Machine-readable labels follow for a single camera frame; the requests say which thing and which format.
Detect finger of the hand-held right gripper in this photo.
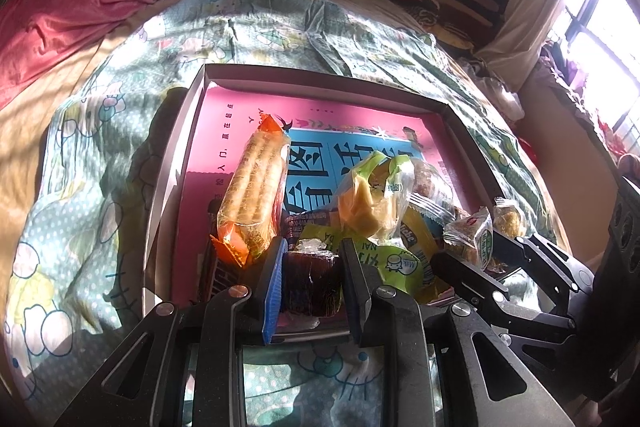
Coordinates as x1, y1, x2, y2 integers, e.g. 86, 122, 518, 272
497, 233, 597, 309
432, 251, 577, 341

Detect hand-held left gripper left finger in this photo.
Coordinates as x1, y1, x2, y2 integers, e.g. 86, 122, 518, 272
52, 237, 290, 427

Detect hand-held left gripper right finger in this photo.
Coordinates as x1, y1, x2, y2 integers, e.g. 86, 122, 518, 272
340, 239, 576, 427

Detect dark red cake packet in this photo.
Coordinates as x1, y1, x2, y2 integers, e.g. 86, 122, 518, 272
280, 249, 346, 318

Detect round pastry packet green label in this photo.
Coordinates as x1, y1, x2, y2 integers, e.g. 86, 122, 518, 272
442, 207, 496, 269

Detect yellow snack bag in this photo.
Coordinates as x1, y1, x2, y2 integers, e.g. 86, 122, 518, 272
400, 207, 452, 303

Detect lime green milk snack packet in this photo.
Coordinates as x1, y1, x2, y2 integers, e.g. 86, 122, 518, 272
297, 227, 436, 304

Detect clear meat floss cake packet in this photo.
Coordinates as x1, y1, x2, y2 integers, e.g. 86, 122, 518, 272
492, 197, 527, 239

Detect black green pea snack packet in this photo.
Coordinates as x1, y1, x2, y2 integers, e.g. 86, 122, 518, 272
280, 199, 343, 240

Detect yellow cake green wrapper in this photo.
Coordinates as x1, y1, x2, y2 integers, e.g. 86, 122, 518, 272
337, 154, 416, 243

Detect clear red candy packet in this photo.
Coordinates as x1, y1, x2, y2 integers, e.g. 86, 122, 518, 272
407, 157, 458, 220

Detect orange cracker packet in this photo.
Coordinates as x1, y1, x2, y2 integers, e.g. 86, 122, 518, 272
210, 113, 293, 268

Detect grey cardboard box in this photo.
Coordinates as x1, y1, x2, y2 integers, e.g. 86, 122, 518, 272
142, 63, 506, 343

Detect white cloth heap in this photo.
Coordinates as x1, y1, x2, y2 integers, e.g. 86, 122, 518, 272
460, 57, 526, 122

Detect pink book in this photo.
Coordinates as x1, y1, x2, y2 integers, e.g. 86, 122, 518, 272
172, 79, 481, 308

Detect clothes on windowsill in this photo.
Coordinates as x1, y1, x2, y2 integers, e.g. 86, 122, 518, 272
540, 37, 640, 168

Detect window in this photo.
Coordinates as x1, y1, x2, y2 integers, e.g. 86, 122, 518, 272
545, 0, 640, 148

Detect cream curtain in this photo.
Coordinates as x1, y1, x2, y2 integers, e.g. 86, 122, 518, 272
475, 0, 601, 82

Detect cartoon printed blanket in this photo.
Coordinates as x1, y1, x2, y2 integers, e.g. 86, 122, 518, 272
0, 0, 556, 427

